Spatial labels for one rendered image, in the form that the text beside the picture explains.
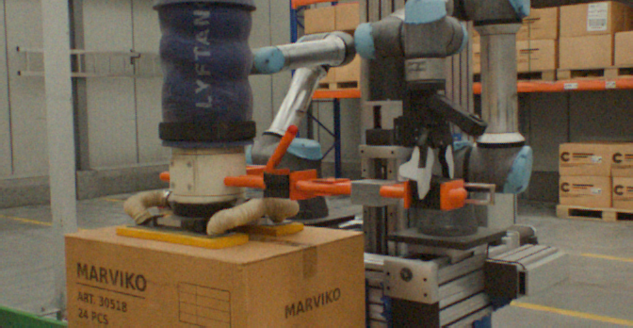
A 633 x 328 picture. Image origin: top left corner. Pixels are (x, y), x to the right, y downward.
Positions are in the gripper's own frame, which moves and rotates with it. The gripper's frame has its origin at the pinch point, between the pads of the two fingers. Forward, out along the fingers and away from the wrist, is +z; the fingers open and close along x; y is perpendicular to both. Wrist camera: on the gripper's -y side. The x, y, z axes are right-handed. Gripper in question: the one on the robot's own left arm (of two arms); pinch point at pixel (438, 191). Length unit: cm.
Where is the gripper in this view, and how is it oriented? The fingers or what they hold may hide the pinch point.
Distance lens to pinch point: 133.3
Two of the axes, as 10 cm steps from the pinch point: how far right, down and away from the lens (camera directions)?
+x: -6.1, 0.5, -7.9
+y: -7.9, 0.0, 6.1
